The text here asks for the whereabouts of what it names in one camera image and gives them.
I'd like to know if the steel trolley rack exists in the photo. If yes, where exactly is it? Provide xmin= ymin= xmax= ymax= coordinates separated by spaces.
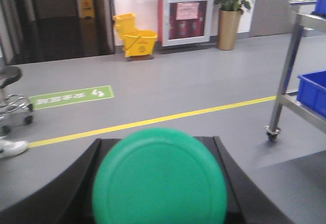
xmin=265 ymin=11 xmax=325 ymax=141

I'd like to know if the yellow wet floor sign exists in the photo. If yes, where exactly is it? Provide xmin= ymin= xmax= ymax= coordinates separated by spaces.
xmin=80 ymin=0 xmax=95 ymax=18

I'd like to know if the black rolling stool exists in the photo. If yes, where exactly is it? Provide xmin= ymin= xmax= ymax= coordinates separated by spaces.
xmin=1 ymin=66 xmax=34 ymax=136

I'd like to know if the potted plant gold pot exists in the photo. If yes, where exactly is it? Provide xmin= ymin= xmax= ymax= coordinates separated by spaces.
xmin=214 ymin=0 xmax=253 ymax=50

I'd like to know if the yellow mop bucket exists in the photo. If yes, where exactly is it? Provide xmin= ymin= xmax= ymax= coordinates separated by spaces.
xmin=113 ymin=13 xmax=157 ymax=61

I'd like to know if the green floor sign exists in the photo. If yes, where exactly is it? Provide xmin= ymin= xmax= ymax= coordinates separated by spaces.
xmin=30 ymin=85 xmax=114 ymax=110

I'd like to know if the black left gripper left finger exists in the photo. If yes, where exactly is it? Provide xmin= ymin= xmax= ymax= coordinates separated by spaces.
xmin=0 ymin=138 xmax=102 ymax=224

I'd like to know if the white sneaker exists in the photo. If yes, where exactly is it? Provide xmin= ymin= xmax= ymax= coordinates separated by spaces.
xmin=1 ymin=138 xmax=29 ymax=159

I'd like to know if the white fire cabinet door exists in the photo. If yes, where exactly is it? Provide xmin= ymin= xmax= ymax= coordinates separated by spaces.
xmin=160 ymin=0 xmax=213 ymax=47

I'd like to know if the green push button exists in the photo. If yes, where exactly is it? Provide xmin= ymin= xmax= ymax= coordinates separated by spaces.
xmin=92 ymin=128 xmax=227 ymax=223

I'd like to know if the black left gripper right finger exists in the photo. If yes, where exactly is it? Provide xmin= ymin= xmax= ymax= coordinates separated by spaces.
xmin=212 ymin=135 xmax=296 ymax=224

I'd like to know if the blue bin on trolley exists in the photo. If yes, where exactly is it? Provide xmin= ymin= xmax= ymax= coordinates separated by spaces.
xmin=297 ymin=70 xmax=325 ymax=117

